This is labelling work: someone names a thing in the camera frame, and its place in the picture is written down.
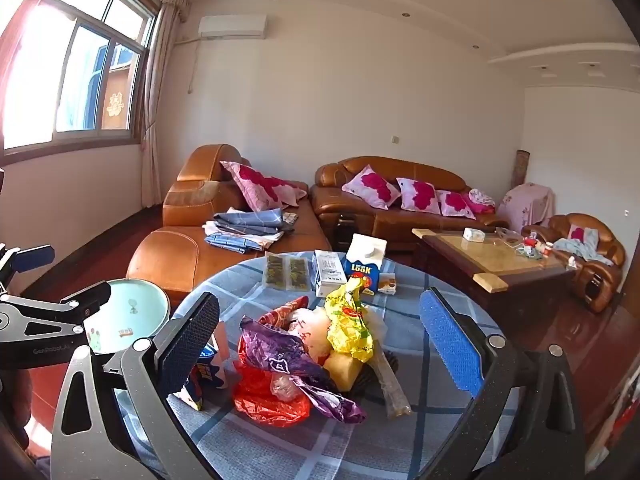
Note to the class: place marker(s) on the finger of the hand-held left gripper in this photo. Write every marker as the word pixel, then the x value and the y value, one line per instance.
pixel 35 256
pixel 75 302

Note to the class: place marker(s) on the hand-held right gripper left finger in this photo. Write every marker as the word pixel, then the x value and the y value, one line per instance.
pixel 190 335

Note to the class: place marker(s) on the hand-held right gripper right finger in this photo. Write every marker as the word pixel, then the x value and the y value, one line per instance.
pixel 450 345

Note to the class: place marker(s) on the blue printed packet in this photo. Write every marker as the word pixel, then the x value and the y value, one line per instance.
pixel 202 377

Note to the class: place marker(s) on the light green enamel basin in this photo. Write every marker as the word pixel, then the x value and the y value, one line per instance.
pixel 130 305

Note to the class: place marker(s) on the red plastic bag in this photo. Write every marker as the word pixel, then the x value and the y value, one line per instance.
pixel 265 397

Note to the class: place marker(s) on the yellow printed plastic bag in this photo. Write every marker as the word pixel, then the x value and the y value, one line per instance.
pixel 350 332

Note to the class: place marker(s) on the yellow sponge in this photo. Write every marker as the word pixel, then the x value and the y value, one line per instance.
pixel 342 367

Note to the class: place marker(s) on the clear plastic wrapper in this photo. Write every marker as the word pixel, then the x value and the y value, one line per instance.
pixel 392 385

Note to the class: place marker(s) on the orange leather chaise sofa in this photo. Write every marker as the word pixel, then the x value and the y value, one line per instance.
pixel 170 255

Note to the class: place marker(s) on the small snack box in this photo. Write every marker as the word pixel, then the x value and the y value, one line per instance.
pixel 387 282

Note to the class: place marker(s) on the purple foil wrapper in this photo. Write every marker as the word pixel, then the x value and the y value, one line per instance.
pixel 280 350

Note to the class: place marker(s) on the wooden coffee table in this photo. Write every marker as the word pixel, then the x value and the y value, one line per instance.
pixel 480 256

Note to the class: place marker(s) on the red patterned foil wrapper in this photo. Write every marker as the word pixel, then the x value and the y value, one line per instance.
pixel 285 312

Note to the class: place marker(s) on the white tissue box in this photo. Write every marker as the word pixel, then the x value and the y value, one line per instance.
pixel 472 234

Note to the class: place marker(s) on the blue milk carton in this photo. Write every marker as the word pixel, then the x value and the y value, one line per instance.
pixel 365 260

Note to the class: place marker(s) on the folded blue plaid bedsheets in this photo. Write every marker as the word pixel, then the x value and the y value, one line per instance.
pixel 250 230

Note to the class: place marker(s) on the white plastic bag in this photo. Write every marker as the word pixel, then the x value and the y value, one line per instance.
pixel 312 332

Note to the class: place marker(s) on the clear plastic bag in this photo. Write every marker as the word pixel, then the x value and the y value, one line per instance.
pixel 509 235

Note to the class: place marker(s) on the small red-white cup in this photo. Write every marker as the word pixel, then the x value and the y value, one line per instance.
pixel 548 248

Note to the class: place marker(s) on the white rectangular carton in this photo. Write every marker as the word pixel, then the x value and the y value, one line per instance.
pixel 330 272

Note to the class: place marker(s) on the pink patterned cloth bundle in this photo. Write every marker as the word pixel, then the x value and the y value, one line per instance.
pixel 481 200

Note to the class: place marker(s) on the blue plaid tablecloth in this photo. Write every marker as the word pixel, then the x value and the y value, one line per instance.
pixel 300 450

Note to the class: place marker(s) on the pink floral cloth cover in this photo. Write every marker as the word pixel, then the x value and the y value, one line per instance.
pixel 530 205

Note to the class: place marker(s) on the light blue cloth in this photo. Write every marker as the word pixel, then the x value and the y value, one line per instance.
pixel 582 251

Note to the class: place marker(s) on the large pink floral pillow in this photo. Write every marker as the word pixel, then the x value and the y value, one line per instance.
pixel 260 185

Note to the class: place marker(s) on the brown leather armchair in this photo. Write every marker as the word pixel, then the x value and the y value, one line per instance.
pixel 600 272

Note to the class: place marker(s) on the small pink floral cushion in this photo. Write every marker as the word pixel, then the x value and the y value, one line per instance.
pixel 580 233

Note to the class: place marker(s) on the sliding glass window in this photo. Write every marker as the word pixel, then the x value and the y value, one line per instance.
pixel 85 85

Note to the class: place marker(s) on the beige curtain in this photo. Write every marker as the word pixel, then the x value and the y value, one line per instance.
pixel 155 110

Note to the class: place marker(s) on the rolled bamboo mat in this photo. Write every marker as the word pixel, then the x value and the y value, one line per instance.
pixel 520 165

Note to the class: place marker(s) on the long brown leather sofa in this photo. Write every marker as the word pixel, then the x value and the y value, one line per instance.
pixel 330 177

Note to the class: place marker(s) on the air conditioner pipe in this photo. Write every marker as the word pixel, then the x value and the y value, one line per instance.
pixel 192 65

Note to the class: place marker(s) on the white air conditioner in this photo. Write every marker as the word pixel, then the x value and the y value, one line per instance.
pixel 232 26

